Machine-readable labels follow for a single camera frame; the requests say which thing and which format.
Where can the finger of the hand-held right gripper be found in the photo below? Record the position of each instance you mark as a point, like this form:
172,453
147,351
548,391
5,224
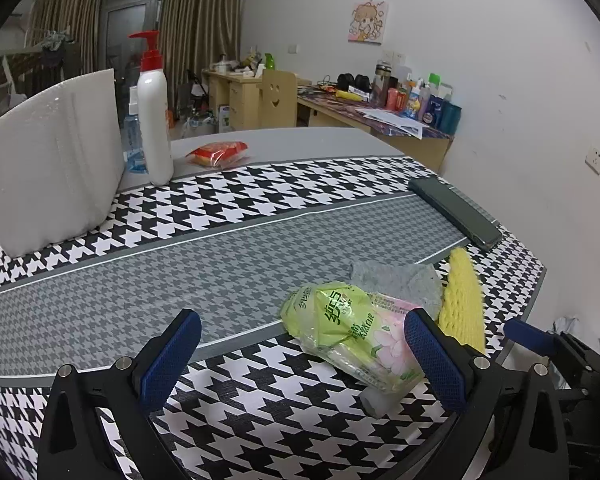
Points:
525,333

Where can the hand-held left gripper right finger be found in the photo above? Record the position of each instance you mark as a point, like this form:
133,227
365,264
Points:
435,360

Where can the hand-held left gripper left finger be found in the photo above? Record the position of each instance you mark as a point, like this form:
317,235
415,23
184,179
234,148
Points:
172,355

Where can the pink tissue packet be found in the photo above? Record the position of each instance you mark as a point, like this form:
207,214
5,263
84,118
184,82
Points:
380,340

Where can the yellow foam net sleeve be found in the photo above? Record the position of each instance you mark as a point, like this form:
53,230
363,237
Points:
462,300

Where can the grey cloth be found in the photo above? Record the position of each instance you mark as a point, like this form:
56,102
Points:
405,280

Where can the white foam box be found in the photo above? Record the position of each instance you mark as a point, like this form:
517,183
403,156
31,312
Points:
50,170

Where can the pale cloth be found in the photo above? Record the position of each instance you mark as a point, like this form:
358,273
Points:
577,324

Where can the houndstooth tablecloth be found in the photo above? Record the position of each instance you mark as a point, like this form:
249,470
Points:
180,270

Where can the black smartphone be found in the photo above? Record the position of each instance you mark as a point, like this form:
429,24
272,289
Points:
455,210

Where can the wooden desk with patterned top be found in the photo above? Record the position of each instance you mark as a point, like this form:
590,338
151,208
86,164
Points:
430,152

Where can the red snack packet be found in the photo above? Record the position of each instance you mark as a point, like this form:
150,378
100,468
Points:
217,152

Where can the clear blue spray bottle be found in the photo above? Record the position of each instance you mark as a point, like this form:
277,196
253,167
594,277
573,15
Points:
132,147

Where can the white pump lotion bottle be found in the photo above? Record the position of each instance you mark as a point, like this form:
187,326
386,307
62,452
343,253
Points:
155,125

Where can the printed papers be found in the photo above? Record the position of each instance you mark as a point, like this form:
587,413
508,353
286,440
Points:
392,122

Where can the plain wooden desk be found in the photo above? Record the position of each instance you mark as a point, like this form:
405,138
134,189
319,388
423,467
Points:
240,100

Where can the wooden smiley chair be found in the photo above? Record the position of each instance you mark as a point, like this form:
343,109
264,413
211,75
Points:
277,100

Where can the yellow packet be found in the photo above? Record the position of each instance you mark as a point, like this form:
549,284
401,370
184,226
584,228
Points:
345,94

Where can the dark thermos bottle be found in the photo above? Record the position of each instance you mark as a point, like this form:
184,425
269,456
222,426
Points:
381,82

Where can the black pouches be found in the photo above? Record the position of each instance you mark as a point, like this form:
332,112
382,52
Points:
355,83

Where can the green spray bottle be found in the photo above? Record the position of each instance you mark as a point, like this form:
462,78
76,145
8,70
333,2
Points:
270,61

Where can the hanging dark clothes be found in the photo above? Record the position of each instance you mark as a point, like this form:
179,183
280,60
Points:
57,50

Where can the glass balcony door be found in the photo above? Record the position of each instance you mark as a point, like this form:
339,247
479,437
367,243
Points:
130,25

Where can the brown curtain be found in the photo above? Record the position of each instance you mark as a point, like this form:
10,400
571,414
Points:
70,5
200,20

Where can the white wall socket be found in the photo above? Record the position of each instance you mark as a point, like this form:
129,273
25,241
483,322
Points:
595,158

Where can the cartoon wall poster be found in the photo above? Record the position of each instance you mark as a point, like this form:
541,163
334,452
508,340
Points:
369,22

